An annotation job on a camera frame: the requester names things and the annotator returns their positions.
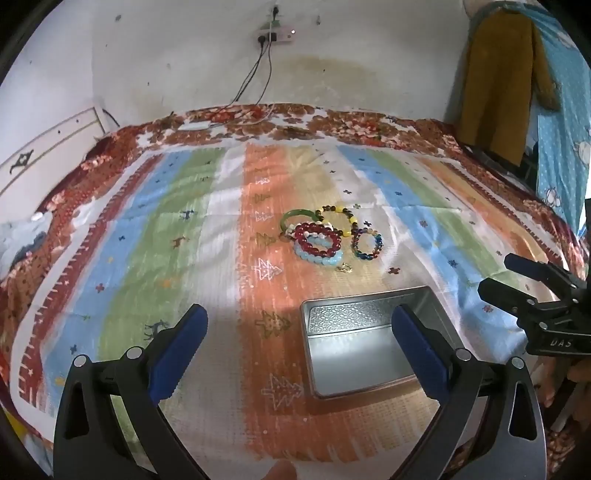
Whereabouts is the silver metal tin box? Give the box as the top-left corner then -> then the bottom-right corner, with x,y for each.
301,286 -> 463,400

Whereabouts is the person's right hand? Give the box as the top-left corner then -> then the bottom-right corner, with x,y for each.
538,357 -> 590,407

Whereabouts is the white wooden headboard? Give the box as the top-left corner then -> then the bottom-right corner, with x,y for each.
0,103 -> 119,222

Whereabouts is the mustard yellow hanging garment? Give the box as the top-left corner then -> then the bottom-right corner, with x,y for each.
456,9 -> 560,166

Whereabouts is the red bead bracelet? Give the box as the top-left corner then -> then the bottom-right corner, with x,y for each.
293,221 -> 343,260

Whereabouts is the person's left hand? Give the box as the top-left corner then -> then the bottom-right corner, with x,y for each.
263,460 -> 297,480

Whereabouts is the yellow and black bead bracelet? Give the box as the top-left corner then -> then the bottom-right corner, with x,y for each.
315,203 -> 360,239

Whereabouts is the green jade bangle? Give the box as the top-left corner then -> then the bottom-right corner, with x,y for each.
280,209 -> 320,235

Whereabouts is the white pastel charm bracelet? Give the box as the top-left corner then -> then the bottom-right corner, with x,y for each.
280,221 -> 334,241

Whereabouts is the white wall power strip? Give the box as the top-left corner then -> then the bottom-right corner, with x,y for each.
253,26 -> 297,44

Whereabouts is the black power cable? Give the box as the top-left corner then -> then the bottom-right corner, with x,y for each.
202,4 -> 281,114

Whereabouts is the striped colourful bed mat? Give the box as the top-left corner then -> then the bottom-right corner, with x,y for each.
8,142 -> 555,462

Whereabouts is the light blue bead bracelet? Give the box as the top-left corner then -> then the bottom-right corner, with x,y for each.
292,237 -> 346,269

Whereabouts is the blue dotted cartoon cloth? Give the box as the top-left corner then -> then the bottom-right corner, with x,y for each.
466,0 -> 591,236

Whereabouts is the multicolour bead bracelet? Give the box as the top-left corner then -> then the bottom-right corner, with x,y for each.
351,227 -> 385,262

